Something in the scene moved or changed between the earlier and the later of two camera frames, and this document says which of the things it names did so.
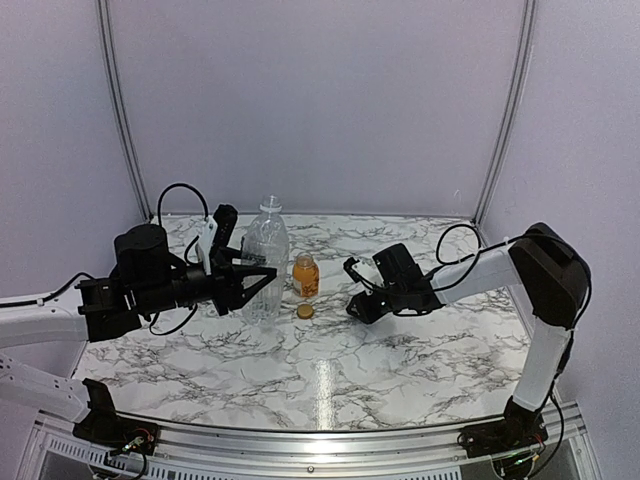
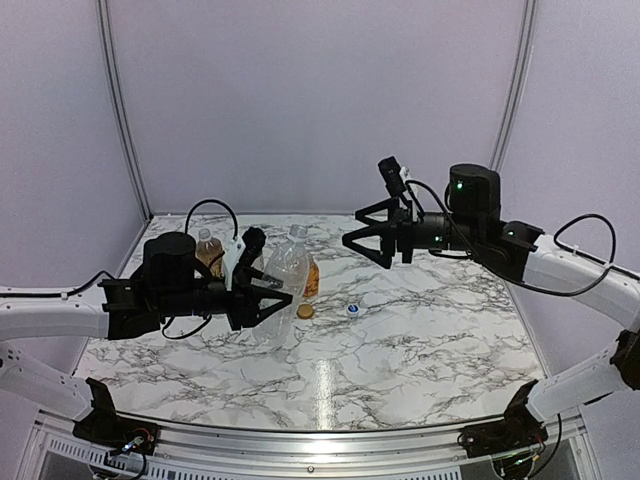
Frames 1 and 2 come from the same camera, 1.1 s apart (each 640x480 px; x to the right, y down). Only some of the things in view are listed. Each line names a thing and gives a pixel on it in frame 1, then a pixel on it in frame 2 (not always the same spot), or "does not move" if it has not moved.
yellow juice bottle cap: [305, 311] does not move
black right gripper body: [372, 313] -> [404, 229]
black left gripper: [228, 280] -> [246, 300]
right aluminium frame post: [517, 92] does not move
